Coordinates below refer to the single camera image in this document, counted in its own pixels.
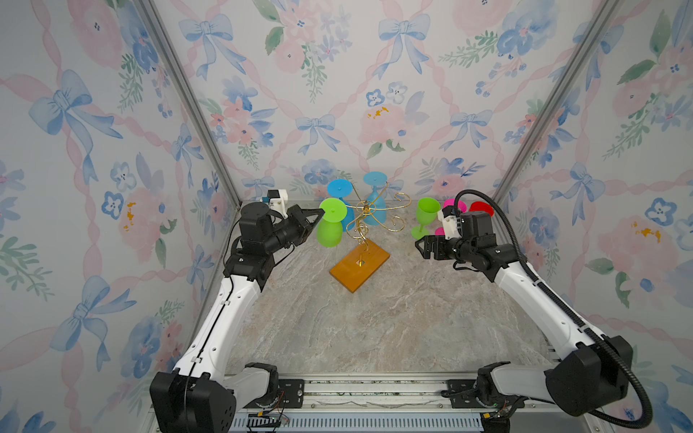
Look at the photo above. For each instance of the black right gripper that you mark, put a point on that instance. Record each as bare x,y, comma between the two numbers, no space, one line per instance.
438,243

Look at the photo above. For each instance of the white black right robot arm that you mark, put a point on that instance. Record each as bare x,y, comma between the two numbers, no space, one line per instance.
588,373

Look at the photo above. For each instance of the aluminium rail base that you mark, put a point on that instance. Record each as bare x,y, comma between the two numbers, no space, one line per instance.
393,402

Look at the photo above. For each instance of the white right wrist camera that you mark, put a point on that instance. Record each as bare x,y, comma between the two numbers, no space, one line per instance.
448,217

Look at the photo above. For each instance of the aluminium corner post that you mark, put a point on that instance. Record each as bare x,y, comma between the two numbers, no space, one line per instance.
162,42
577,62

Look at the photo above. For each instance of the aluminium corner post right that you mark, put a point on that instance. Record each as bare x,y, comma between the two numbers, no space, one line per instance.
577,62

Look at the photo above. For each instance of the pink wine glass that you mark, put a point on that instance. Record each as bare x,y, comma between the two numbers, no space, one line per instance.
461,206

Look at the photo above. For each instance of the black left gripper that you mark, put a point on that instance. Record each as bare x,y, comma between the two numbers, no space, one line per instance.
297,218

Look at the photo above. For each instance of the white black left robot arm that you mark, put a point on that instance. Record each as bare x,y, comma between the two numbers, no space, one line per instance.
222,325

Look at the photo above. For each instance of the blue wine glass right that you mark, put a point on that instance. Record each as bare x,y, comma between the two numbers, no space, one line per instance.
378,181

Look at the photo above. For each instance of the gold wire rack wooden base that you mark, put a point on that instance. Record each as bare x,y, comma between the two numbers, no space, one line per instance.
361,263

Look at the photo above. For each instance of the aluminium corner post left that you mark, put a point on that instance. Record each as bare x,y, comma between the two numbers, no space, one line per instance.
162,42

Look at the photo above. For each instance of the green wine glass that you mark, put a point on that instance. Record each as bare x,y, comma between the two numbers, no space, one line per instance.
330,227
426,213

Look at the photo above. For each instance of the red wine glass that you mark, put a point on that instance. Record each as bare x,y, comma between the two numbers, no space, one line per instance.
480,206

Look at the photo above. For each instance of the blue wine glass left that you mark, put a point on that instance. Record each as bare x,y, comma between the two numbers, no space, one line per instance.
341,189

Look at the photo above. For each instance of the blue wine glass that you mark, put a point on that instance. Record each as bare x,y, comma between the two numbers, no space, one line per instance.
378,181
341,189

